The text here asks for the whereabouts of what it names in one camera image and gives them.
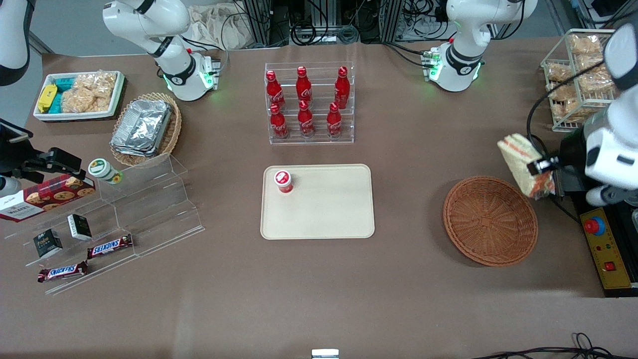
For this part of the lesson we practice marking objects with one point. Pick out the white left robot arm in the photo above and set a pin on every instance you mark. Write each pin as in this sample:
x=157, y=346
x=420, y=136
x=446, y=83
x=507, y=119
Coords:
x=463, y=55

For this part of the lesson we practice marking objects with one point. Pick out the teal snack packet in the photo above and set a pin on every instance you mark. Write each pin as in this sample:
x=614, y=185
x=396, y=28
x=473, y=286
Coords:
x=56, y=103
x=64, y=84

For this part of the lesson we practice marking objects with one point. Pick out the white rectangular snack bin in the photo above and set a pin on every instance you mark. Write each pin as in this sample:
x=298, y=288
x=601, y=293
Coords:
x=75, y=115

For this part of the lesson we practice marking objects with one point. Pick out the small silver metal block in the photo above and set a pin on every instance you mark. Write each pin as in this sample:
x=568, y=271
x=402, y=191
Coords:
x=325, y=354

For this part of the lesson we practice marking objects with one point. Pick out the clear bag of fried snacks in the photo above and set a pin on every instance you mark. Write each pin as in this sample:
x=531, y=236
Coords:
x=585, y=45
x=560, y=73
x=595, y=80
x=568, y=107

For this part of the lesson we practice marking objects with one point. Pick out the beige cloth bag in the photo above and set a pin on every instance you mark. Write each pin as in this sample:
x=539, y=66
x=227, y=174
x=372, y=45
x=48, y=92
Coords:
x=214, y=27

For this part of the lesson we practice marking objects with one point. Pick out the green white yogurt cup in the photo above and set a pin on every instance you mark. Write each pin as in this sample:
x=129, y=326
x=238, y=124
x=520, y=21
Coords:
x=102, y=168

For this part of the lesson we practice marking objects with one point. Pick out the clear acrylic bottle rack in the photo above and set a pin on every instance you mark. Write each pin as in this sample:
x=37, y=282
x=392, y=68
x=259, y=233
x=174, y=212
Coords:
x=321, y=99

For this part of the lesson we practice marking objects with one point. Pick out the oval light wicker basket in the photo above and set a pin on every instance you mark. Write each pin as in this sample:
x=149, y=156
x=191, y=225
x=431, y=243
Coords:
x=173, y=134

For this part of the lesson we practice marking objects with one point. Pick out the red tartan cookie box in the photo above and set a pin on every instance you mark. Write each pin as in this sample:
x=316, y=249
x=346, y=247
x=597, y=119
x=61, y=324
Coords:
x=50, y=195

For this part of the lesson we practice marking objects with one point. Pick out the red cola bottle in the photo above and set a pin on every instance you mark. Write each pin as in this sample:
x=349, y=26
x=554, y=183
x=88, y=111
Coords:
x=334, y=122
x=342, y=89
x=304, y=87
x=279, y=124
x=306, y=122
x=274, y=92

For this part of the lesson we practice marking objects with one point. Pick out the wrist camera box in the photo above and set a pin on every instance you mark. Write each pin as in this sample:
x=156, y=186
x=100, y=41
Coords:
x=604, y=195
x=9, y=187

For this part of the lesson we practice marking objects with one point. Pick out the black machine with yellow panel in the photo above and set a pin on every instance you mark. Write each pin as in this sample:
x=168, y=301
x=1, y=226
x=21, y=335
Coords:
x=605, y=249

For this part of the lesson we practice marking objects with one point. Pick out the beige plastic serving tray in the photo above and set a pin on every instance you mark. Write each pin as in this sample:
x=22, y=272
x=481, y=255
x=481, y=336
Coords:
x=329, y=209

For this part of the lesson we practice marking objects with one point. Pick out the clear acrylic tiered stand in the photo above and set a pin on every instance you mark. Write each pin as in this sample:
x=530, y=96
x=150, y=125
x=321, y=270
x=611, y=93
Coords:
x=149, y=209

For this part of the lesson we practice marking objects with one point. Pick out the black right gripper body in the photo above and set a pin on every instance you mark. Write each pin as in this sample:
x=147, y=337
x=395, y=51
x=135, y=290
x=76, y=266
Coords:
x=11, y=155

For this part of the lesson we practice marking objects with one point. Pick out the round brown wicker basket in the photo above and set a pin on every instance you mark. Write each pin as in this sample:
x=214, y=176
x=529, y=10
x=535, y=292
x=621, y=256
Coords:
x=491, y=222

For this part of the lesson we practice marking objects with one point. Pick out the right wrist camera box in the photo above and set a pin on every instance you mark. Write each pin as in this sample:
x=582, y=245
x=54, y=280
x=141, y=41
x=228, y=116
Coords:
x=9, y=187

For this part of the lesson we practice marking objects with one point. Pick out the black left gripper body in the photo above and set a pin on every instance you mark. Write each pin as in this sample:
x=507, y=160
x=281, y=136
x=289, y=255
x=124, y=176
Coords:
x=569, y=149

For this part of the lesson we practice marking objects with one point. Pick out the brown Snickers bar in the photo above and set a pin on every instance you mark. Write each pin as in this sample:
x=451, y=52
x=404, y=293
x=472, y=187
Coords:
x=62, y=271
x=109, y=246

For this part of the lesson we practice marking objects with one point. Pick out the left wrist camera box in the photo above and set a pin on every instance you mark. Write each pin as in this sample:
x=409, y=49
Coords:
x=604, y=195

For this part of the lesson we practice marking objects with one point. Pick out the stack of foil containers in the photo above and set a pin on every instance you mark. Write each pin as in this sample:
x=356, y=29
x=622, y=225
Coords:
x=142, y=127

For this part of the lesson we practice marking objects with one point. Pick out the triangular sandwich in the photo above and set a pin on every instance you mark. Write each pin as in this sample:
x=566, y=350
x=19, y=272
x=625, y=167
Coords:
x=518, y=152

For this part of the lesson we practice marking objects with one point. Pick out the small black carton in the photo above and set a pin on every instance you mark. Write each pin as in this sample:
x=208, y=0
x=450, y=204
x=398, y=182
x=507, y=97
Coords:
x=79, y=227
x=48, y=243

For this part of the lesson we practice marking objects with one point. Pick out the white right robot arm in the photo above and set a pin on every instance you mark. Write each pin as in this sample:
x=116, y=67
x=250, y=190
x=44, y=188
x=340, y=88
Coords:
x=174, y=65

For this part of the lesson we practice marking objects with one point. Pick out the red lidded small cup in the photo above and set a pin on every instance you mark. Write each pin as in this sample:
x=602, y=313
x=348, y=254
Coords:
x=283, y=180

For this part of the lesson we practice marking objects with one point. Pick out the yellow snack packet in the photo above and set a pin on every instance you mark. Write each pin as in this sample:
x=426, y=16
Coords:
x=47, y=98

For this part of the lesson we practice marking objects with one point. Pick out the aluminium frame post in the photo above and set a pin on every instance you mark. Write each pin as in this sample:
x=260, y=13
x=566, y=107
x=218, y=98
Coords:
x=392, y=20
x=256, y=22

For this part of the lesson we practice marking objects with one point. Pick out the clear bag of crackers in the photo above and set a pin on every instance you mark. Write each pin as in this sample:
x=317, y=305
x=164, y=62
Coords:
x=89, y=92

